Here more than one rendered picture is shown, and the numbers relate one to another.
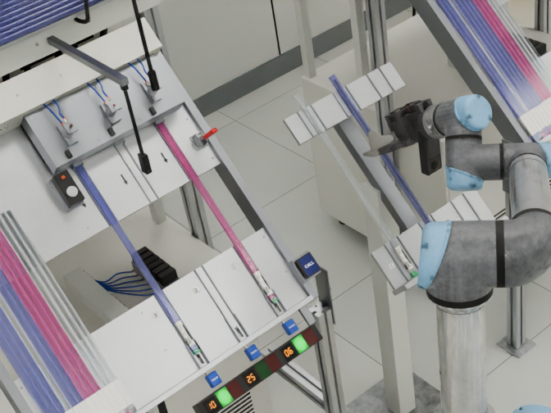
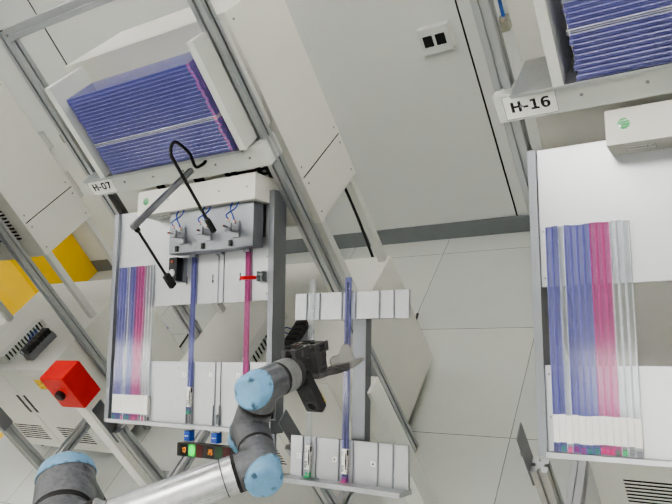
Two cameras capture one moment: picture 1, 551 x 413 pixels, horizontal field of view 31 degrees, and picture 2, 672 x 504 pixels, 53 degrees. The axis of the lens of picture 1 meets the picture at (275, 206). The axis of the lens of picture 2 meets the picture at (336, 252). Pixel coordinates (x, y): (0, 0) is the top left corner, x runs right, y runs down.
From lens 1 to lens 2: 2.26 m
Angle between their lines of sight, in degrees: 58
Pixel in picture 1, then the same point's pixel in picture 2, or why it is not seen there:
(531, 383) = not seen: outside the picture
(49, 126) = (178, 226)
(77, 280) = not seen: hidden behind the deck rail
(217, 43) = not seen: outside the picture
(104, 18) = (226, 165)
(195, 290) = (209, 375)
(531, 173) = (183, 478)
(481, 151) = (240, 427)
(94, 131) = (196, 240)
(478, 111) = (244, 393)
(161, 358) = (173, 401)
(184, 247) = (337, 335)
